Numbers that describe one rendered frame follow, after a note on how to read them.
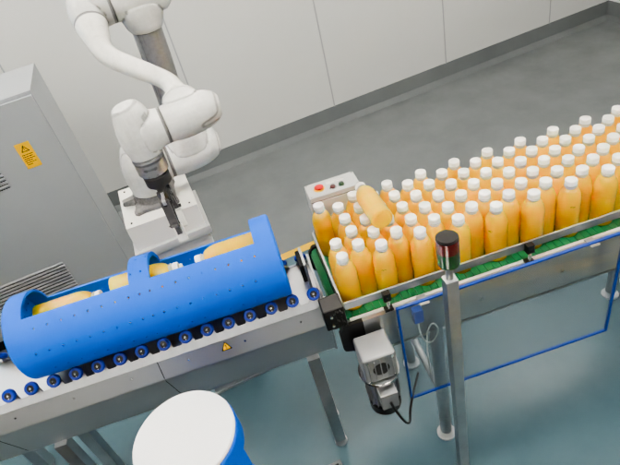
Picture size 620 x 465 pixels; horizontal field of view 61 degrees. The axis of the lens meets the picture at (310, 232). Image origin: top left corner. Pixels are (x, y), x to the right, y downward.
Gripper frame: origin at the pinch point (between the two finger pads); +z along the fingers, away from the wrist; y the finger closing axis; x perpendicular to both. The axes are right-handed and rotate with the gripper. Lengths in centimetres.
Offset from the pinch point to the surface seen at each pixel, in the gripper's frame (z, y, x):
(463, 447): 113, 37, 71
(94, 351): 25.3, 13.9, -38.1
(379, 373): 54, 36, 45
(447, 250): 8, 39, 70
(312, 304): 39, 11, 31
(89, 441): 89, -5, -72
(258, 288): 21.8, 14.0, 16.8
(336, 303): 32, 21, 39
